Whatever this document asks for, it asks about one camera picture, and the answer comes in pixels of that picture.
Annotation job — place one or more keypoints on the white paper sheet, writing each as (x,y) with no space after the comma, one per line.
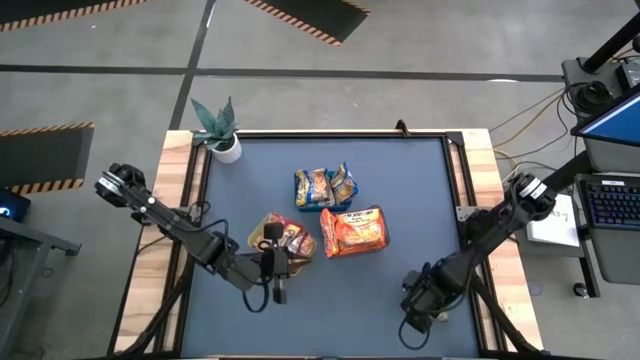
(560,230)

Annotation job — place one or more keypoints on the black support bar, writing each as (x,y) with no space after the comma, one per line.
(570,170)

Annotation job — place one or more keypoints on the black frame clamp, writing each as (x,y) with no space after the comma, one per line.
(400,127)

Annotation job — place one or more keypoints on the yellow-green plastic bin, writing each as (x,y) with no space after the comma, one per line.
(253,237)

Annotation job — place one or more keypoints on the grey metal desk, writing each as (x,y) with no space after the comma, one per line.
(20,280)

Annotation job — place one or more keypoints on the black hazard-striped floor mat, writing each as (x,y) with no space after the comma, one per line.
(45,155)
(50,10)
(320,15)

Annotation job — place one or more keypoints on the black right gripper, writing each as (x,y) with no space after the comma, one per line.
(432,290)

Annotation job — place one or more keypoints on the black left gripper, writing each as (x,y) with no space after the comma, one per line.
(275,265)

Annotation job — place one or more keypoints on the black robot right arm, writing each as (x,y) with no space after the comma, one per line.
(500,225)

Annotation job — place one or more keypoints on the monitor with blue screen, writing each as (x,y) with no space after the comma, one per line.
(615,125)

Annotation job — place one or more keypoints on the blue plastic bin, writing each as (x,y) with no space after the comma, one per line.
(325,207)

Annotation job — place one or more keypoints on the grey workstation cart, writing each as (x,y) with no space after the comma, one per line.
(615,260)

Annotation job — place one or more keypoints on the black stand pole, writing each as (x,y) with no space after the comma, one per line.
(610,47)

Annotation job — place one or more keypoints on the black caster wheel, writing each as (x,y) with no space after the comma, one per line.
(581,290)

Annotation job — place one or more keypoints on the dark smoky plastic bin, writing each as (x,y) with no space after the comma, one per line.
(386,215)

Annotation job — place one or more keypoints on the black computer with blue light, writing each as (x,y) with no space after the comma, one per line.
(12,205)

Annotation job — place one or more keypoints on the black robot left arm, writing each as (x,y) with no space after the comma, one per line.
(170,222)

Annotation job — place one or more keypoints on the black backlit keyboard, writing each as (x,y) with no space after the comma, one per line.
(612,202)

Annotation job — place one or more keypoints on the green plant in white pot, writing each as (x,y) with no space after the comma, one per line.
(220,127)

